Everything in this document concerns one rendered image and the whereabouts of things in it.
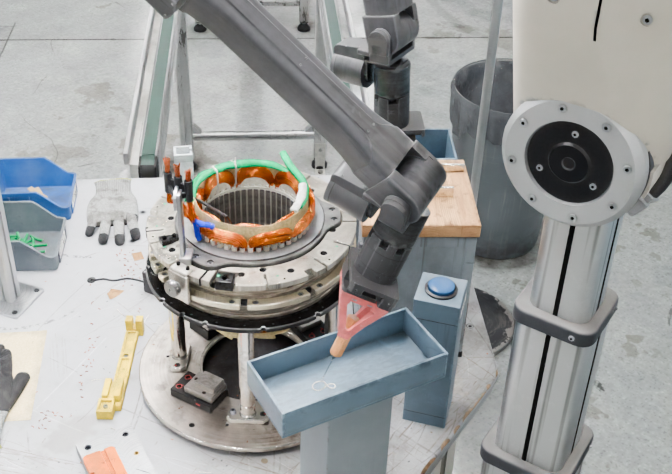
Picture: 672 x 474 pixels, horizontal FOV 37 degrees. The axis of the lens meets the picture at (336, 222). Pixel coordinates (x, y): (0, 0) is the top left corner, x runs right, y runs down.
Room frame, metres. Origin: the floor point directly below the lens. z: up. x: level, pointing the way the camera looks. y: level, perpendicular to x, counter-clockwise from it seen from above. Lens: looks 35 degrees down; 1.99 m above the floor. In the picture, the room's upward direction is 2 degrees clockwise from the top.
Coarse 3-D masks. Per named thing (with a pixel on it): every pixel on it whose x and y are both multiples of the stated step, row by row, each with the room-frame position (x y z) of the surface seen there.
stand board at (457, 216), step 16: (448, 160) 1.51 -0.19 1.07; (448, 176) 1.45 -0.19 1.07; (464, 176) 1.46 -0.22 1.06; (464, 192) 1.41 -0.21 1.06; (432, 208) 1.35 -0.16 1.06; (448, 208) 1.36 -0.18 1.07; (464, 208) 1.36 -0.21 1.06; (368, 224) 1.30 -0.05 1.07; (432, 224) 1.31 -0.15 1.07; (448, 224) 1.31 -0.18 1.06; (464, 224) 1.31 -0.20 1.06; (480, 224) 1.31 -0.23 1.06
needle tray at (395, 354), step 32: (384, 320) 1.08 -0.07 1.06; (416, 320) 1.08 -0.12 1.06; (288, 352) 1.01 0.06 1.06; (320, 352) 1.03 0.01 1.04; (352, 352) 1.05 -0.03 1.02; (384, 352) 1.05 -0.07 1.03; (416, 352) 1.05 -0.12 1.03; (256, 384) 0.95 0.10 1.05; (288, 384) 0.98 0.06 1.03; (320, 384) 0.98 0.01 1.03; (352, 384) 0.99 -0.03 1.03; (384, 384) 0.96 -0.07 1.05; (416, 384) 0.99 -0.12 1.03; (288, 416) 0.89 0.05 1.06; (320, 416) 0.91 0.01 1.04; (352, 416) 0.95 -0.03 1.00; (384, 416) 0.98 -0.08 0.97; (320, 448) 0.95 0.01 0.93; (352, 448) 0.96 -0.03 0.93; (384, 448) 0.98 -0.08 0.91
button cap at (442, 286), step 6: (432, 282) 1.19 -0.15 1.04; (438, 282) 1.19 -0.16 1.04; (444, 282) 1.19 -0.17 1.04; (450, 282) 1.19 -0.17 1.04; (432, 288) 1.17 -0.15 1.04; (438, 288) 1.17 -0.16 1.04; (444, 288) 1.17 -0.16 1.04; (450, 288) 1.18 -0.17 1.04; (438, 294) 1.17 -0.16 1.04; (444, 294) 1.17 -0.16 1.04; (450, 294) 1.17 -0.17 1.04
